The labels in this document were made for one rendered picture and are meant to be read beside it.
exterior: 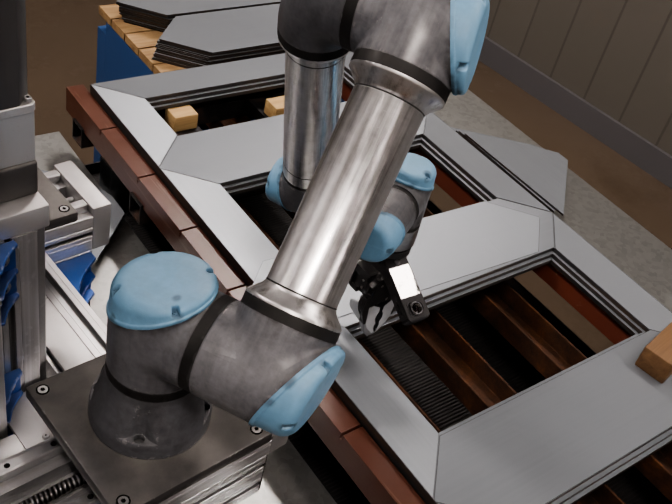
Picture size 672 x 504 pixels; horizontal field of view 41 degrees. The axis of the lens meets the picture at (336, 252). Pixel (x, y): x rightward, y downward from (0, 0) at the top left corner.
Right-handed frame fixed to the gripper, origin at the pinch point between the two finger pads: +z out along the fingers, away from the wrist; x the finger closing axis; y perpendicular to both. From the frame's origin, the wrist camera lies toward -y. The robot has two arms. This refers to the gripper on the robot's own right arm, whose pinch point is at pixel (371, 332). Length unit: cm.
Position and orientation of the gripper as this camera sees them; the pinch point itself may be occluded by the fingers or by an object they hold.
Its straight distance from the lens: 157.8
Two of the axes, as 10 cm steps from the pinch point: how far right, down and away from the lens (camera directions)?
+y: -5.7, -6.1, 5.4
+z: -2.0, 7.5, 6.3
